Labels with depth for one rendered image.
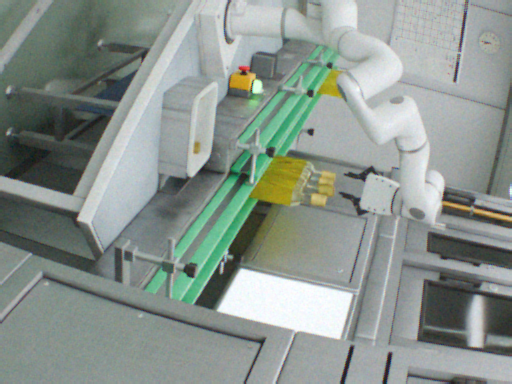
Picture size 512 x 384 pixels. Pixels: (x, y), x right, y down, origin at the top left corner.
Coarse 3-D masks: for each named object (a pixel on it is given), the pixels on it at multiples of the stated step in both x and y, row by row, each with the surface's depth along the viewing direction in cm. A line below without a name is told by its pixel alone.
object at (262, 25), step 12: (240, 0) 181; (228, 12) 180; (240, 12) 180; (252, 12) 181; (264, 12) 180; (276, 12) 180; (228, 24) 181; (240, 24) 182; (252, 24) 181; (264, 24) 180; (276, 24) 180; (228, 36) 185; (264, 36) 185; (276, 36) 183
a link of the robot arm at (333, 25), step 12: (312, 0) 174; (324, 0) 167; (336, 0) 165; (348, 0) 165; (324, 12) 167; (336, 12) 164; (348, 12) 164; (324, 24) 169; (336, 24) 166; (348, 24) 166; (324, 36) 170; (336, 36) 165; (336, 48) 165
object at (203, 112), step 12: (216, 84) 176; (204, 96) 179; (216, 96) 179; (192, 108) 165; (204, 108) 181; (192, 120) 165; (204, 120) 182; (192, 132) 167; (204, 132) 184; (192, 144) 168; (204, 144) 185; (192, 156) 183; (204, 156) 184; (192, 168) 176
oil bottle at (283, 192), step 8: (264, 176) 201; (264, 184) 197; (272, 184) 196; (280, 184) 197; (288, 184) 198; (296, 184) 198; (256, 192) 198; (264, 192) 197; (272, 192) 197; (280, 192) 196; (288, 192) 196; (296, 192) 195; (272, 200) 198; (280, 200) 197; (288, 200) 197; (296, 200) 196
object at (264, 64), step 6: (258, 54) 247; (264, 54) 248; (270, 54) 249; (276, 54) 250; (252, 60) 246; (258, 60) 246; (264, 60) 245; (270, 60) 244; (276, 60) 250; (252, 66) 247; (258, 66) 247; (264, 66) 246; (270, 66) 245; (276, 66) 252; (252, 72) 248; (258, 72) 248; (264, 72) 247; (270, 72) 246
